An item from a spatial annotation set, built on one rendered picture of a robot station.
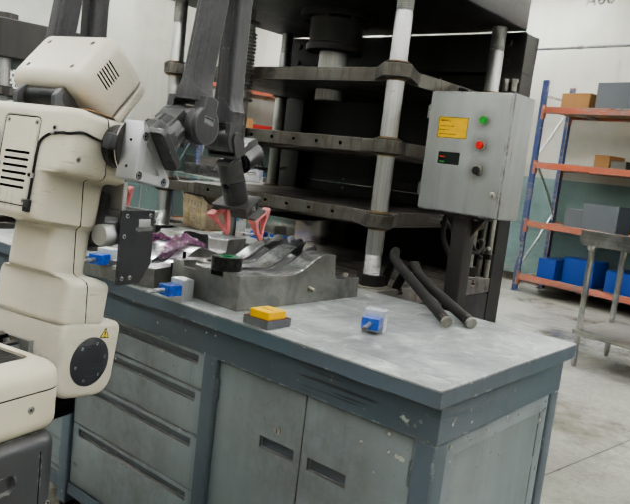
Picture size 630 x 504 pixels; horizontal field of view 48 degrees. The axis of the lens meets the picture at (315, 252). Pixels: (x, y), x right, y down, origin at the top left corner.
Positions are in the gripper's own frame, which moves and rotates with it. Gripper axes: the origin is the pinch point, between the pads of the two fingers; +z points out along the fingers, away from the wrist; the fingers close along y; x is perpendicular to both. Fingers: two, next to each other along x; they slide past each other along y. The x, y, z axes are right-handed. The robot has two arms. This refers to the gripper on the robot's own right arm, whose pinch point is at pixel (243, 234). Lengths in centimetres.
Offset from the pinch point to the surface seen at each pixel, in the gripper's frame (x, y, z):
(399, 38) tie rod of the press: -97, -1, -20
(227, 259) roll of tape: 0.6, 6.0, 8.0
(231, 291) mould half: 4.7, 3.3, 14.4
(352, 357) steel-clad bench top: 18.5, -37.4, 12.7
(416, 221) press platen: -98, -3, 49
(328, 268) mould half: -27.2, -5.9, 25.3
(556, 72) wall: -726, 80, 195
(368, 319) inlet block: -1.3, -31.2, 18.5
